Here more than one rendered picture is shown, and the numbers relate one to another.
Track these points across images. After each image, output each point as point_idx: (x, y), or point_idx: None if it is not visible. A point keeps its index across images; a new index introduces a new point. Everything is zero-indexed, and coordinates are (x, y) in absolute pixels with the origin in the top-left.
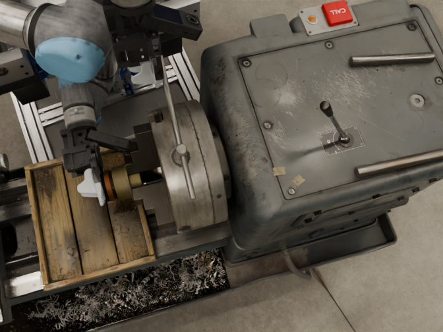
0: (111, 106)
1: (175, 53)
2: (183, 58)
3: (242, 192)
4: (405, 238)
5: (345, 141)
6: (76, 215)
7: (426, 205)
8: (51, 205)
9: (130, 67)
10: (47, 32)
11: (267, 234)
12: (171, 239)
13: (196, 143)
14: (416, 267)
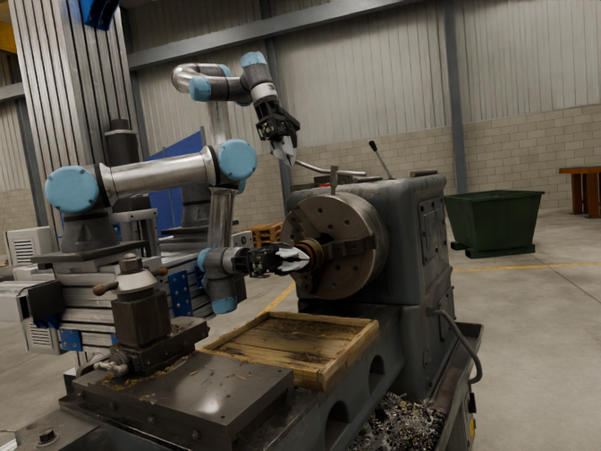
0: None
1: (243, 300)
2: None
3: (380, 199)
4: (495, 411)
5: (392, 176)
6: (281, 347)
7: (473, 388)
8: (249, 356)
9: (282, 131)
10: (221, 144)
11: (417, 238)
12: None
13: None
14: (527, 417)
